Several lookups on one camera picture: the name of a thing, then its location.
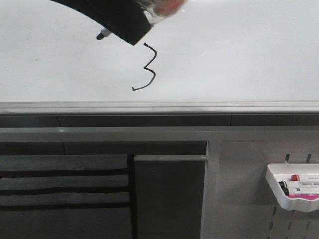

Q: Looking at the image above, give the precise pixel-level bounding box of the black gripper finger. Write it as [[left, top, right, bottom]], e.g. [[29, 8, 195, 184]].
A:
[[57, 0, 152, 45]]

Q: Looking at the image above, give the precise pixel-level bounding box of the white black dry-erase marker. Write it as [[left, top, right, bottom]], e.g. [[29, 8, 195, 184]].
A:
[[96, 0, 190, 41]]

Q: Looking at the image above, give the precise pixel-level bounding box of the white whiteboard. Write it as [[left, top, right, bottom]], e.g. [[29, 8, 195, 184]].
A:
[[0, 0, 319, 102]]

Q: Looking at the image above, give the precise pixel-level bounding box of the dark grey flat panel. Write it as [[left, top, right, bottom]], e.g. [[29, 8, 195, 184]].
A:
[[135, 155, 207, 239]]

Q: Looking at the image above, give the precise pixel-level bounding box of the grey fabric pocket organizer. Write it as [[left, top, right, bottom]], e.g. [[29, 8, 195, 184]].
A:
[[0, 155, 138, 239]]

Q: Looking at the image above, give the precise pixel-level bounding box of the grey metal pegboard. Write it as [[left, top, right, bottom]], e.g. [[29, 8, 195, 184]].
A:
[[215, 141, 319, 239]]

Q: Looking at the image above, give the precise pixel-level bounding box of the upper black capped marker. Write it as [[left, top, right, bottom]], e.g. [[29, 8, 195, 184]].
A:
[[279, 181, 319, 188]]

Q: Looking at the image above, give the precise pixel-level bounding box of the black capped marker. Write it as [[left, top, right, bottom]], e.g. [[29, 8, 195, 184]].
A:
[[279, 181, 319, 188], [283, 188, 319, 196]]

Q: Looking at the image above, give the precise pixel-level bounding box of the red capped marker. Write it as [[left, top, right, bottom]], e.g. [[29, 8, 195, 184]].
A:
[[291, 174, 319, 182]]

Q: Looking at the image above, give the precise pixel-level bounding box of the lower black capped marker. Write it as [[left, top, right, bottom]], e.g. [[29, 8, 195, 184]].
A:
[[283, 188, 319, 196]]

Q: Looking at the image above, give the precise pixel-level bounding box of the white plastic marker tray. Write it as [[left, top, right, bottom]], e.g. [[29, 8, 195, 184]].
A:
[[265, 163, 319, 213]]

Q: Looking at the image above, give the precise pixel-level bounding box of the pink eraser in tray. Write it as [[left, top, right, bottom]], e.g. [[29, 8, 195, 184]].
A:
[[288, 195, 319, 200]]

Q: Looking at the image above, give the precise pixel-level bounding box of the grey whiteboard bottom frame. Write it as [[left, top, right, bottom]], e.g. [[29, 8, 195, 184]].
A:
[[0, 101, 319, 128]]

